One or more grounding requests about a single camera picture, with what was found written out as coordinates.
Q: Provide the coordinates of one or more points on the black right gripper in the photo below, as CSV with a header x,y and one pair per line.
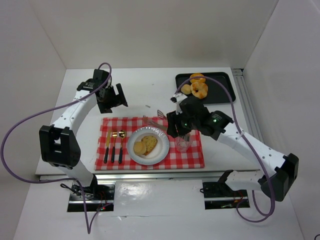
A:
x,y
173,126

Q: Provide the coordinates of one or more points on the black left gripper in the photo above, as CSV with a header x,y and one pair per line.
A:
x,y
113,97

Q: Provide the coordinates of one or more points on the metal tongs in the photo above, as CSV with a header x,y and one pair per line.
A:
x,y
160,114

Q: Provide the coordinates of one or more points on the toasted bread slice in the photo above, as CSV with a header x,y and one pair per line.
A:
x,y
150,142

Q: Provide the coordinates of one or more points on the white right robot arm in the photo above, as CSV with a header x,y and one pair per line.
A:
x,y
277,171

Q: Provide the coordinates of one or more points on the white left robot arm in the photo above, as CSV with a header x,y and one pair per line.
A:
x,y
58,143

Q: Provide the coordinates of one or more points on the glazed donut bread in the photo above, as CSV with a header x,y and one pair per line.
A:
x,y
199,89

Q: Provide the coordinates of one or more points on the small round bun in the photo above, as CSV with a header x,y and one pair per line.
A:
x,y
186,89

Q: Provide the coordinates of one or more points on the clear drinking glass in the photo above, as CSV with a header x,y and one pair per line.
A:
x,y
182,144

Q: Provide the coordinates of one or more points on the red white checkered cloth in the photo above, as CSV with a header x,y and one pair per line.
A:
x,y
193,158

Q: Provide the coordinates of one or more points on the white round plate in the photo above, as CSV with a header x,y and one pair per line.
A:
x,y
159,152

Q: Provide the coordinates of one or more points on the gold spoon dark handle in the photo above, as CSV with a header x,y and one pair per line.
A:
x,y
122,134

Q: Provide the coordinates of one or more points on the gold fork dark handle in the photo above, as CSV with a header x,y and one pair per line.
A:
x,y
114,136

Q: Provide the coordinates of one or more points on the ring shaped bread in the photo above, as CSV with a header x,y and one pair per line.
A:
x,y
197,77

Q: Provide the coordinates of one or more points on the aluminium rail frame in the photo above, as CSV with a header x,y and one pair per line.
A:
x,y
247,105

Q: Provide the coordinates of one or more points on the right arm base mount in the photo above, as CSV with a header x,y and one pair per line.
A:
x,y
218,196

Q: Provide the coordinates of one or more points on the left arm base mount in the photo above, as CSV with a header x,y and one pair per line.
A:
x,y
102,199

